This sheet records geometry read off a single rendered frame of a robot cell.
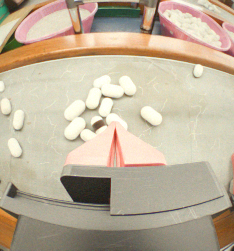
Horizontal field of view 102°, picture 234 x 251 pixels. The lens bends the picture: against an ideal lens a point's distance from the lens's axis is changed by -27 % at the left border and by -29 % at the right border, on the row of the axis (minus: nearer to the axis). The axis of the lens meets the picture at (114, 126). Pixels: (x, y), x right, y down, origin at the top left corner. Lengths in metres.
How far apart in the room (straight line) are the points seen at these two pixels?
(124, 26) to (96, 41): 0.23
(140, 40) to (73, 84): 0.16
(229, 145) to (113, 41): 0.31
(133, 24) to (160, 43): 0.23
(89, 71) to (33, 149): 0.17
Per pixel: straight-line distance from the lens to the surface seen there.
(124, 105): 0.21
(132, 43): 0.27
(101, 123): 0.19
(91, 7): 0.49
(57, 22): 0.46
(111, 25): 0.50
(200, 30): 0.50
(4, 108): 0.29
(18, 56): 0.36
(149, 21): 0.30
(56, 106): 0.24
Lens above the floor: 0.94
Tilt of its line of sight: 76 degrees down
